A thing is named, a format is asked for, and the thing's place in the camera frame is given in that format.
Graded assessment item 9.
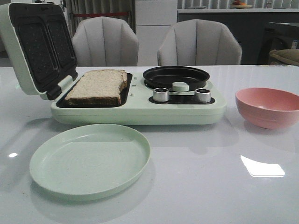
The grey upholstered chair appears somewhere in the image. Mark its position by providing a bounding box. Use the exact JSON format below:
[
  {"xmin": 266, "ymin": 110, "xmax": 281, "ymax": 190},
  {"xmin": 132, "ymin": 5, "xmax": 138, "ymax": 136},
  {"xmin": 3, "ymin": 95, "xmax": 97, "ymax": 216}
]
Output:
[
  {"xmin": 157, "ymin": 19, "xmax": 242, "ymax": 66},
  {"xmin": 72, "ymin": 17, "xmax": 139, "ymax": 67}
]

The left grey upholstered chair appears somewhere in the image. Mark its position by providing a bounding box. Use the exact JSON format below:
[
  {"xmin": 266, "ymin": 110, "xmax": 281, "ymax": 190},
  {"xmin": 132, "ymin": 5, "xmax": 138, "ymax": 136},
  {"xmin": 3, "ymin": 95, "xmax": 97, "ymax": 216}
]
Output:
[{"xmin": 72, "ymin": 17, "xmax": 139, "ymax": 67}]

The green breakfast maker lid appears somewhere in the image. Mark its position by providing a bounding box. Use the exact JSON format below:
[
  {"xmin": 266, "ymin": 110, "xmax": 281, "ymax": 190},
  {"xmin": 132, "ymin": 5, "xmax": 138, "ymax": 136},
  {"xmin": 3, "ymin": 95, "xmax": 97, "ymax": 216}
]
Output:
[{"xmin": 0, "ymin": 2, "xmax": 78, "ymax": 100}]

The beige sofa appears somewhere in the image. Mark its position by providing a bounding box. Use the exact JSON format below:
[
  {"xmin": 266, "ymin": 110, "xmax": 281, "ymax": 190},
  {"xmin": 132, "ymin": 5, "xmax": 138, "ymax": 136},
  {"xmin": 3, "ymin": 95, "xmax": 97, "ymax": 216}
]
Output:
[{"xmin": 269, "ymin": 49, "xmax": 299, "ymax": 66}]

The green breakfast maker base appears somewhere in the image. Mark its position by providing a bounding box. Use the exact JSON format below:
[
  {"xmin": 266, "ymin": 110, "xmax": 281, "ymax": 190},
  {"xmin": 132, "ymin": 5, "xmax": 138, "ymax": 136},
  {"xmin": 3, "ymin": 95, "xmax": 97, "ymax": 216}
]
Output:
[{"xmin": 51, "ymin": 67, "xmax": 227, "ymax": 126}]

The light green plate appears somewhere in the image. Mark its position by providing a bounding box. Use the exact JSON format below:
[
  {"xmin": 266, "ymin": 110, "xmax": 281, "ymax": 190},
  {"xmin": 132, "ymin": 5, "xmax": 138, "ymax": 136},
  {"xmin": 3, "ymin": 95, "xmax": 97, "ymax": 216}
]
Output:
[{"xmin": 29, "ymin": 124, "xmax": 151, "ymax": 201}]

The black round frying pan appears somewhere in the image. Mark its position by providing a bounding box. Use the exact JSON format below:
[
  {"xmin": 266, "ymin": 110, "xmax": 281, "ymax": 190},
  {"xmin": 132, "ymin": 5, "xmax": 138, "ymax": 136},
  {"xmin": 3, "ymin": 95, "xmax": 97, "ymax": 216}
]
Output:
[{"xmin": 143, "ymin": 66, "xmax": 210, "ymax": 91}]

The white refrigerator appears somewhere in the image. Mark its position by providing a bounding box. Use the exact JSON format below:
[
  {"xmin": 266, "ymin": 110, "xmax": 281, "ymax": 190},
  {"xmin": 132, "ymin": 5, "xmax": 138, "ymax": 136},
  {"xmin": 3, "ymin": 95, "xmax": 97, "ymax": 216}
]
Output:
[{"xmin": 135, "ymin": 0, "xmax": 177, "ymax": 66}]

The fruit plate on counter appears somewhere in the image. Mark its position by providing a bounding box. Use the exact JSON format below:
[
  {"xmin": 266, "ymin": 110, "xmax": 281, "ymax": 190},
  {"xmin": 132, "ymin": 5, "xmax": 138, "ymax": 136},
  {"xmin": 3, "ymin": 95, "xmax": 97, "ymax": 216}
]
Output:
[{"xmin": 230, "ymin": 0, "xmax": 253, "ymax": 9}]

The pink bowl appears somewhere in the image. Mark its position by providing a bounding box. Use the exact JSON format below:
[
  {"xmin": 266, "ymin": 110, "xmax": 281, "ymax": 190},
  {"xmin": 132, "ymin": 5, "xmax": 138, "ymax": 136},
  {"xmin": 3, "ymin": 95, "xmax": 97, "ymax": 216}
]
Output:
[{"xmin": 235, "ymin": 87, "xmax": 299, "ymax": 129}]

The bread slice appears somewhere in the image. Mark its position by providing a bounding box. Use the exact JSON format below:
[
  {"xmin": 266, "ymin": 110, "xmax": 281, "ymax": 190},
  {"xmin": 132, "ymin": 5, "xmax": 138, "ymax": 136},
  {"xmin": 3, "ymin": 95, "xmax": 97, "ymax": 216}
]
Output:
[
  {"xmin": 110, "ymin": 69, "xmax": 127, "ymax": 91},
  {"xmin": 65, "ymin": 69, "xmax": 122, "ymax": 105}
]

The grey curtain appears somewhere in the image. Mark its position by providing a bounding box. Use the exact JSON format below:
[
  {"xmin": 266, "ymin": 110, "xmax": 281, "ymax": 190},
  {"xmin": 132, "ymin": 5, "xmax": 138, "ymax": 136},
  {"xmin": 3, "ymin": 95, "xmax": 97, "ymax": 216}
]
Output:
[{"xmin": 64, "ymin": 0, "xmax": 135, "ymax": 35}]

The right silver control knob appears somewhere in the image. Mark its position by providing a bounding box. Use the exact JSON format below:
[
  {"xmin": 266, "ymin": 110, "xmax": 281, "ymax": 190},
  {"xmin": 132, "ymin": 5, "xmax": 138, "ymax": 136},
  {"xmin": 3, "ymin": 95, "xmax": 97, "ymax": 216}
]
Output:
[{"xmin": 194, "ymin": 88, "xmax": 212, "ymax": 103}]

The dark kitchen counter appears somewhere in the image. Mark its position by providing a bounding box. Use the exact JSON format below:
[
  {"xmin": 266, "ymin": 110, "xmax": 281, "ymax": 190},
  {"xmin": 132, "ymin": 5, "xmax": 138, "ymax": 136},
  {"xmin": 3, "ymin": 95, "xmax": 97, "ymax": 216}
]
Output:
[{"xmin": 178, "ymin": 8, "xmax": 299, "ymax": 65}]

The silver control knob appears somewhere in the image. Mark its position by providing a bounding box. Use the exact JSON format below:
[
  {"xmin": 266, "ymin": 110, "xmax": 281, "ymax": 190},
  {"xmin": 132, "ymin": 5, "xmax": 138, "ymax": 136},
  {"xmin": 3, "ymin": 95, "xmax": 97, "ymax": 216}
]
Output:
[
  {"xmin": 194, "ymin": 88, "xmax": 212, "ymax": 103},
  {"xmin": 153, "ymin": 87, "xmax": 170, "ymax": 103}
]

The left silver control knob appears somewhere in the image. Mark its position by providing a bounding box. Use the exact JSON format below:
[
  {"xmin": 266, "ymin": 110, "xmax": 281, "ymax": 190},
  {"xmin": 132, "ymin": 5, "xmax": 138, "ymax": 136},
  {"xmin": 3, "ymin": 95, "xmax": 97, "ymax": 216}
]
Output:
[{"xmin": 153, "ymin": 87, "xmax": 170, "ymax": 103}]

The red belt stanchion barrier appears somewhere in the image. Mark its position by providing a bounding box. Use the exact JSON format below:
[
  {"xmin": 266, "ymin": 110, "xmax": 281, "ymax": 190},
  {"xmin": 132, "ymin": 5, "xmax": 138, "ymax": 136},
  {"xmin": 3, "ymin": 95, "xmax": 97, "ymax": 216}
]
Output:
[{"xmin": 70, "ymin": 11, "xmax": 131, "ymax": 18}]

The right grey upholstered chair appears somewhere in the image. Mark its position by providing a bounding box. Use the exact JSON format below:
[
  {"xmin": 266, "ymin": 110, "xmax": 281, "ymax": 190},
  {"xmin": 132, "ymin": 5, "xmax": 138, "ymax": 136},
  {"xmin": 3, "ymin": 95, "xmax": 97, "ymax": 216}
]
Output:
[{"xmin": 157, "ymin": 19, "xmax": 242, "ymax": 66}]

